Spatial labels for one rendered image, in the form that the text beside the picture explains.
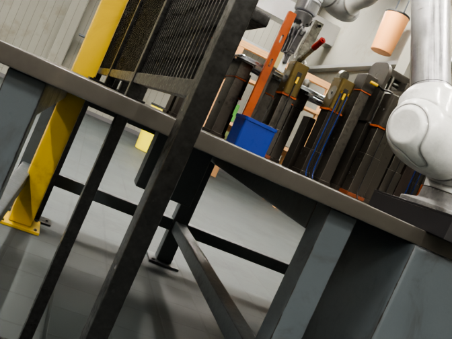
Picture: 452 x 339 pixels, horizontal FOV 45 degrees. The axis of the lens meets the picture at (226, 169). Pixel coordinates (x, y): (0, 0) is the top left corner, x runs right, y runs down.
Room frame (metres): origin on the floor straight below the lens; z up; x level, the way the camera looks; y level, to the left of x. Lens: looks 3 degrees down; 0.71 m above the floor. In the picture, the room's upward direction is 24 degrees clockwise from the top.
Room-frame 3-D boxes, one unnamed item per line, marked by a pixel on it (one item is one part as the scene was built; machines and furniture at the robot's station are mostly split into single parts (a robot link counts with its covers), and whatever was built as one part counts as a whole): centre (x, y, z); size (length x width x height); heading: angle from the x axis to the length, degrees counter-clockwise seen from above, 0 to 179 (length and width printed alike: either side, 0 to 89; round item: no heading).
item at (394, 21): (7.98, -1.34, 3.06); 0.38 x 0.37 x 0.59; 14
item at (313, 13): (2.10, -0.03, 1.29); 0.09 x 0.09 x 0.06
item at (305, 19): (2.10, -0.03, 1.21); 0.08 x 0.07 x 0.09; 20
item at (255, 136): (1.63, -0.03, 0.75); 0.11 x 0.10 x 0.09; 110
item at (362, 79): (1.98, -0.33, 0.91); 0.07 x 0.05 x 0.42; 20
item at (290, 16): (1.92, 0.01, 0.95); 0.03 x 0.01 x 0.50; 110
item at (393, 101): (1.92, -0.45, 0.89); 0.09 x 0.08 x 0.38; 20
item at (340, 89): (1.97, -0.26, 0.88); 0.11 x 0.07 x 0.37; 20
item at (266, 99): (2.09, -0.01, 0.84); 0.07 x 0.04 x 0.29; 110
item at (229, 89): (2.05, 0.11, 0.84); 0.12 x 0.05 x 0.29; 20
